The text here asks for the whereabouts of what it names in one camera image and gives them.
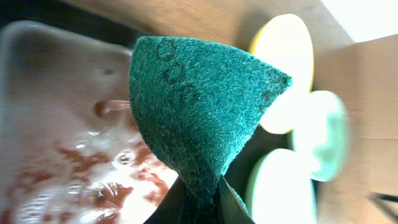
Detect light green plate with red stain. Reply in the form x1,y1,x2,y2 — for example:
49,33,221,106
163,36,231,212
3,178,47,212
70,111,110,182
291,91,351,182

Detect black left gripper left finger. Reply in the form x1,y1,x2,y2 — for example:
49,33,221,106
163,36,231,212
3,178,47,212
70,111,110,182
144,177,187,224

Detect green scouring sponge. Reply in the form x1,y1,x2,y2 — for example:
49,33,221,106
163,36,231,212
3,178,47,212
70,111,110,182
129,36,292,223

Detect black rectangular soapy water tray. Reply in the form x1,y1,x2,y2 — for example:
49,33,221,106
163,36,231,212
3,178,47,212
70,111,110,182
1,21,177,223

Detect yellow round plate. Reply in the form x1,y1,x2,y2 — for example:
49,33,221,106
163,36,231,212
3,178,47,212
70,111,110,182
249,14,314,134

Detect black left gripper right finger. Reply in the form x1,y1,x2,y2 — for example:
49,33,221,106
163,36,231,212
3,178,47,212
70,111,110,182
218,177,254,224

